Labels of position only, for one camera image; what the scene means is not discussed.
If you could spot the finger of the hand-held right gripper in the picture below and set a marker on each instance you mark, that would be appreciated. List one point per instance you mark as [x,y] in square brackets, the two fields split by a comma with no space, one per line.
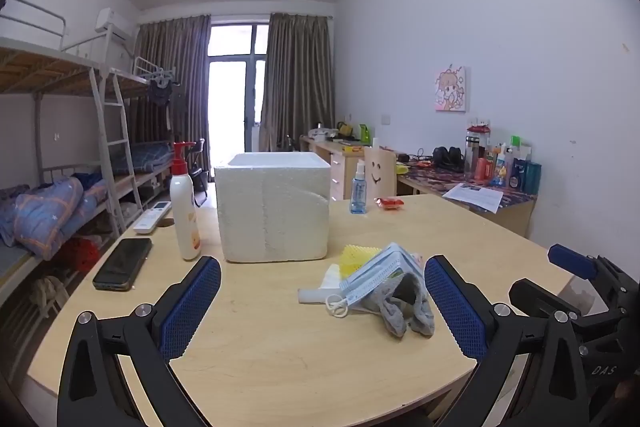
[572,261]
[530,294]

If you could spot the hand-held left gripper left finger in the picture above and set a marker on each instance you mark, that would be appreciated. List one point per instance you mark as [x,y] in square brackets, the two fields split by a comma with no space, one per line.
[192,307]

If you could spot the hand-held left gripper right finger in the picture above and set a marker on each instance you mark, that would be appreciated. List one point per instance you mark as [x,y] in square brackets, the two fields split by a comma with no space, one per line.
[455,307]

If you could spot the grey sock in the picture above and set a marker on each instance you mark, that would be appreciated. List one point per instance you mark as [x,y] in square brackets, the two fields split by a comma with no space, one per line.
[395,314]

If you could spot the blue face mask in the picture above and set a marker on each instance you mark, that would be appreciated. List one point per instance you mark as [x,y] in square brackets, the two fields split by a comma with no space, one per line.
[372,274]

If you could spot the yellow foam net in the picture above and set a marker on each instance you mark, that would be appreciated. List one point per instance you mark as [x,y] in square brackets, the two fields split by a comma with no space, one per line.
[355,257]

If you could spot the white foam stick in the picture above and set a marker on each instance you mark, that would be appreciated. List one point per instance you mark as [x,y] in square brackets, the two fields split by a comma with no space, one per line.
[312,295]

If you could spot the white tissue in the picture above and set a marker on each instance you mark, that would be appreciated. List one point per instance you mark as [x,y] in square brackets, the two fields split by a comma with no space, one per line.
[332,277]

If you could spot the white foam box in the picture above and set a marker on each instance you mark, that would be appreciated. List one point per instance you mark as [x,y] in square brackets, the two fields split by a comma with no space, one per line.
[270,207]

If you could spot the black smartphone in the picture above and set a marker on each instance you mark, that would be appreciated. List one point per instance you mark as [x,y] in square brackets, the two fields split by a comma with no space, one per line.
[122,263]

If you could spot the white lotion pump bottle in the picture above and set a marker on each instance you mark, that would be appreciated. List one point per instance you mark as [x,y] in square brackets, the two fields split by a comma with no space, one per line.
[185,217]

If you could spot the white remote control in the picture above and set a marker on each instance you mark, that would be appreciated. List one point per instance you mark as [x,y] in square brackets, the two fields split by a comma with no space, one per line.
[152,216]

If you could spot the row of toiletry bottles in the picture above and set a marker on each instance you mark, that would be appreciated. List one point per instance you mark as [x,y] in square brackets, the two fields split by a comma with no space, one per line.
[520,174]

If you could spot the printed paper sheet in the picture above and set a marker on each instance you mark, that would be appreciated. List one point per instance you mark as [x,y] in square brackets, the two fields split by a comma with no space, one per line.
[472,196]

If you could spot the red basket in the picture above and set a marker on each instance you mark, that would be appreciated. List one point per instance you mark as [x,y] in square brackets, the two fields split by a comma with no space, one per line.
[85,253]

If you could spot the red snack packet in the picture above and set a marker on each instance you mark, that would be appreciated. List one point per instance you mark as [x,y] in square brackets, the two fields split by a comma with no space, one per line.
[389,203]

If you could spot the printed table cloth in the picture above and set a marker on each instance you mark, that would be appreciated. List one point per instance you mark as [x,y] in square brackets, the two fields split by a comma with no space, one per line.
[430,179]

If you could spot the black office chair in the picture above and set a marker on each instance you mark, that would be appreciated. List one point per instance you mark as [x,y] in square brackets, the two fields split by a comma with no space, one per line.
[199,172]

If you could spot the clear water bottle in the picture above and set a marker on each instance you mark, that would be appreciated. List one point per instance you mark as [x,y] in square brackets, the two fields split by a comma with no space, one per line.
[472,154]

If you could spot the blue spray bottle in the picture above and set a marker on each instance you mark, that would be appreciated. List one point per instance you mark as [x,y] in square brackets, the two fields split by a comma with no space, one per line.
[357,197]

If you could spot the black headphones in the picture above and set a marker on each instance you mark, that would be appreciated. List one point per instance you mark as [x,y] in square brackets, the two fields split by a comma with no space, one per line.
[447,159]

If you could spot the wooden smiley face chair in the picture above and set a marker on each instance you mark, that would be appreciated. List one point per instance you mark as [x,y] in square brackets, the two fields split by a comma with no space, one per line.
[380,174]

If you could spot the blue plaid bedding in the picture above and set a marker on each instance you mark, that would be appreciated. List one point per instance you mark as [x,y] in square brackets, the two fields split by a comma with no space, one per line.
[150,154]

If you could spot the blue quilt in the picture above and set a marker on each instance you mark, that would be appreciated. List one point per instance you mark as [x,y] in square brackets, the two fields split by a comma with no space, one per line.
[45,212]

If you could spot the white metal ladder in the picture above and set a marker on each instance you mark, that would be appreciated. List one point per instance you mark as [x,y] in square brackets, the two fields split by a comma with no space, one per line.
[112,147]

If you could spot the wooden desk with drawers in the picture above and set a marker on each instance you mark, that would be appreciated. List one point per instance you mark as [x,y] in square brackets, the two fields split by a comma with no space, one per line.
[337,172]

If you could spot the green bag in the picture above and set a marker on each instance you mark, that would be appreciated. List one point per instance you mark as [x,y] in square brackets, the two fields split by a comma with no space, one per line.
[365,134]

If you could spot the glass balcony door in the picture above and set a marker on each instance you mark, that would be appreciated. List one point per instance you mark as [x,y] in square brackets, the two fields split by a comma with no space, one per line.
[230,107]

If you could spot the dark hanging clothes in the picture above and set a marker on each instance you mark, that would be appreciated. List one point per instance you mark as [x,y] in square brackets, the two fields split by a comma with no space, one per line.
[161,99]

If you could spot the brown curtain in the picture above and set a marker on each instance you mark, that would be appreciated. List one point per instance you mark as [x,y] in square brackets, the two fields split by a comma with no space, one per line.
[300,82]
[185,82]

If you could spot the white air conditioner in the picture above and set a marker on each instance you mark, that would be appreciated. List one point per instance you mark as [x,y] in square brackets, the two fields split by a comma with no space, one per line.
[115,24]

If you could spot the long metal bunk bed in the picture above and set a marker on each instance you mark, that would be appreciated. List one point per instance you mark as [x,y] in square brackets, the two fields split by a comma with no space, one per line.
[30,62]

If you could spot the pink wall poster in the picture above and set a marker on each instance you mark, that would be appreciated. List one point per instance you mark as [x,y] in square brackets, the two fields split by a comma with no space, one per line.
[451,89]

